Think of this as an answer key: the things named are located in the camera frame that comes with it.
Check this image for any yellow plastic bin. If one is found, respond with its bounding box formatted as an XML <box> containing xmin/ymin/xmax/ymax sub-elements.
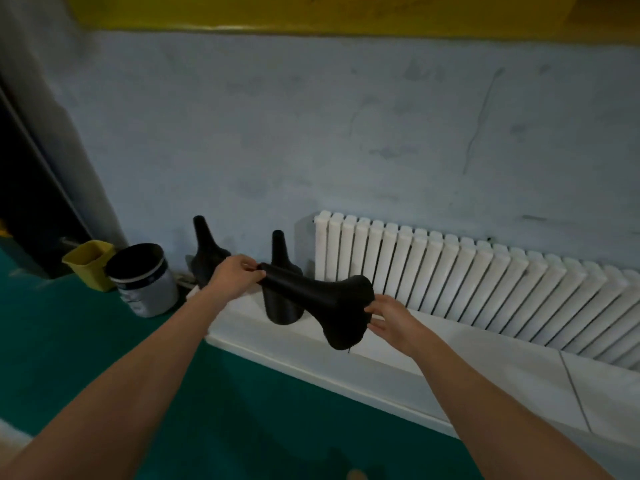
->
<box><xmin>61</xmin><ymin>240</ymin><xmax>119</xmax><ymax>293</ymax></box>

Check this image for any black flared plastic tube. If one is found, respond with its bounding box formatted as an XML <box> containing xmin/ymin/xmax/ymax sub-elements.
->
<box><xmin>263</xmin><ymin>230</ymin><xmax>305</xmax><ymax>327</ymax></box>
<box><xmin>256</xmin><ymin>263</ymin><xmax>376</xmax><ymax>352</ymax></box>
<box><xmin>190</xmin><ymin>215</ymin><xmax>234</xmax><ymax>290</ymax></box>

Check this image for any person's right hand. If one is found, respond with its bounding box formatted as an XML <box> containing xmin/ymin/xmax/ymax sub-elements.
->
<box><xmin>364</xmin><ymin>294</ymin><xmax>434</xmax><ymax>357</ymax></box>

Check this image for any dark doorway panel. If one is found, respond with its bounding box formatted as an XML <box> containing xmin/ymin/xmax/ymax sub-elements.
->
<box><xmin>0</xmin><ymin>82</ymin><xmax>97</xmax><ymax>281</ymax></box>

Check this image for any person's left hand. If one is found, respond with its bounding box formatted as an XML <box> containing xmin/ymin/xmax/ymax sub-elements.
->
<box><xmin>204</xmin><ymin>255</ymin><xmax>268</xmax><ymax>307</ymax></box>

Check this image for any white tiled ledge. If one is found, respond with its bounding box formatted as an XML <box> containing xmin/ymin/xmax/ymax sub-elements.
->
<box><xmin>186</xmin><ymin>284</ymin><xmax>640</xmax><ymax>475</ymax></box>

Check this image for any white ribbed radiator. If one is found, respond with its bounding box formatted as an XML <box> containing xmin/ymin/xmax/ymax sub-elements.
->
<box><xmin>313</xmin><ymin>210</ymin><xmax>640</xmax><ymax>371</ymax></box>

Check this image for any person's left forearm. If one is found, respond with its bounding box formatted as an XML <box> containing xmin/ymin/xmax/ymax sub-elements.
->
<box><xmin>0</xmin><ymin>289</ymin><xmax>224</xmax><ymax>480</ymax></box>

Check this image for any black and white bucket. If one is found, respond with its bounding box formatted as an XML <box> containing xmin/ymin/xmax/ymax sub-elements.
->
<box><xmin>104</xmin><ymin>243</ymin><xmax>180</xmax><ymax>319</ymax></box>

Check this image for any person's right forearm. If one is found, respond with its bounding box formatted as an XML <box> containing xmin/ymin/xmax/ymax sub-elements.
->
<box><xmin>410</xmin><ymin>337</ymin><xmax>617</xmax><ymax>480</ymax></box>

